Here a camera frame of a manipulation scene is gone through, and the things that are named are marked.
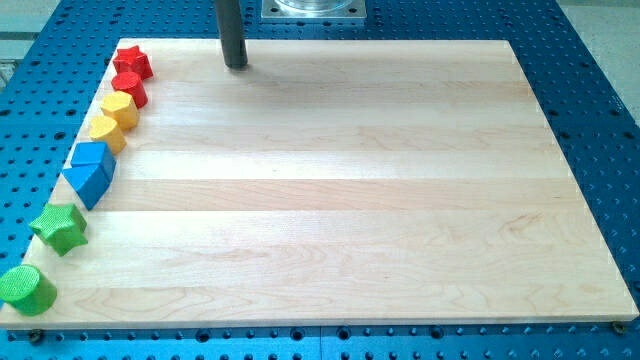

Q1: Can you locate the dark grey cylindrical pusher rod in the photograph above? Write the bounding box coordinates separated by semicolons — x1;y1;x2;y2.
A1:
214;0;248;69

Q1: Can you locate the red star block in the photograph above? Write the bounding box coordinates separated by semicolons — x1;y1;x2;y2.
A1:
112;45;153;80

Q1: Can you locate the green star block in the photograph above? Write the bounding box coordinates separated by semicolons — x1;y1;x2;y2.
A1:
29;203;88;256

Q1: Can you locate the red cylinder block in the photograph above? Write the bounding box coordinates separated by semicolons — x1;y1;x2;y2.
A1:
111;72;148;108

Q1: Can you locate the yellow hexagon block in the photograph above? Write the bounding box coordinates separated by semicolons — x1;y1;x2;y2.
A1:
100;91;140;130

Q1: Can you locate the yellow rounded block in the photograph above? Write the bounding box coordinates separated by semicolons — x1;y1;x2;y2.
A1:
89;115;126;155

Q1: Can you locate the light wooden board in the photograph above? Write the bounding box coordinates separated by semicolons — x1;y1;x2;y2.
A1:
1;39;638;329

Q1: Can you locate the blue cube block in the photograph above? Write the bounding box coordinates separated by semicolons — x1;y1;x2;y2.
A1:
70;141;116;182

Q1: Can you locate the blue triangle block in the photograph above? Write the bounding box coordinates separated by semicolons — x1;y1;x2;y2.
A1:
63;164;110;210

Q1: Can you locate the green cylinder block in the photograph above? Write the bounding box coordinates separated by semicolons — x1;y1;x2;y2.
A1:
1;265;58;316

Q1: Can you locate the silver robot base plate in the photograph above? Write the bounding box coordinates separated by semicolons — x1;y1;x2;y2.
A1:
261;0;366;21

